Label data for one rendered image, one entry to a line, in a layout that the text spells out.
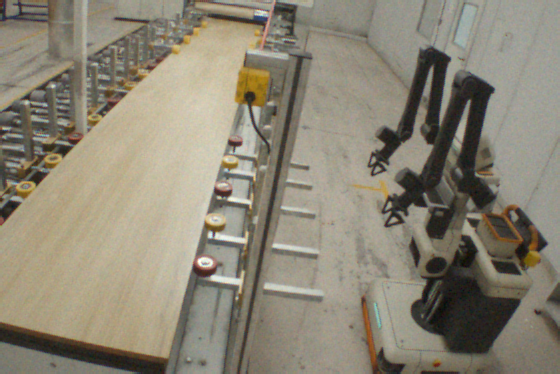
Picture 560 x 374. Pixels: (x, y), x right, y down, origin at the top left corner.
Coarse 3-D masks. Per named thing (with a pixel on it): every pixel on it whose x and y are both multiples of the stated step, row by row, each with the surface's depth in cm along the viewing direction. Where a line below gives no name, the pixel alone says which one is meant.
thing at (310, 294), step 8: (200, 280) 140; (208, 280) 140; (216, 280) 141; (224, 280) 142; (232, 280) 143; (224, 288) 142; (232, 288) 142; (264, 288) 142; (272, 288) 143; (280, 288) 143; (288, 288) 144; (296, 288) 145; (280, 296) 144; (288, 296) 144; (296, 296) 144; (304, 296) 144; (312, 296) 144; (320, 296) 144
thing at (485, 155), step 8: (464, 120) 172; (464, 128) 167; (456, 136) 167; (488, 136) 158; (456, 144) 162; (480, 144) 157; (488, 144) 158; (456, 152) 169; (480, 152) 159; (488, 152) 159; (480, 160) 161; (488, 160) 161; (480, 168) 163
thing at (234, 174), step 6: (228, 174) 205; (234, 174) 205; (240, 174) 205; (246, 174) 206; (252, 174) 207; (246, 180) 207; (252, 180) 207; (288, 180) 208; (294, 180) 209; (288, 186) 208; (294, 186) 208; (300, 186) 208; (306, 186) 208; (312, 186) 208
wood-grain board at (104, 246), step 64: (192, 64) 335; (128, 128) 215; (192, 128) 227; (64, 192) 156; (128, 192) 165; (192, 192) 174; (0, 256) 120; (64, 256) 127; (128, 256) 134; (192, 256) 140; (0, 320) 100; (64, 320) 106; (128, 320) 112
